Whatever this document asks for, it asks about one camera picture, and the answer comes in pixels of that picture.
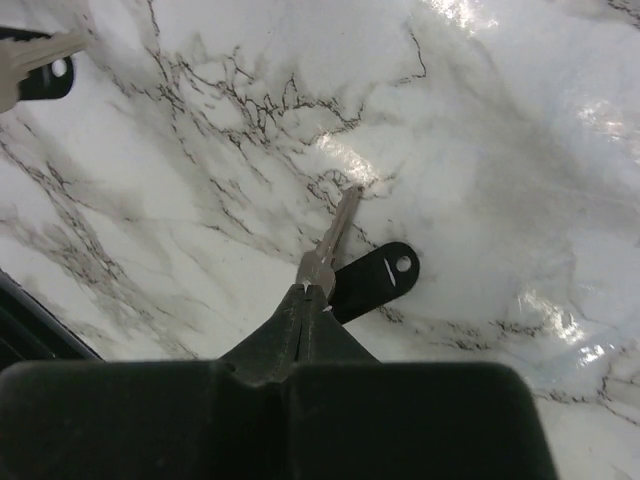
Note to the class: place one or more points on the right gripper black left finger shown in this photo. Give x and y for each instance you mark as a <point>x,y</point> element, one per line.
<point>198,419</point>

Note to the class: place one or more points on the silver key with black clip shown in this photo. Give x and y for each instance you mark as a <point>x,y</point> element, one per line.
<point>362,285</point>

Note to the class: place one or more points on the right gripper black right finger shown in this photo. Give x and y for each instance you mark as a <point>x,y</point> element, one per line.
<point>460,420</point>

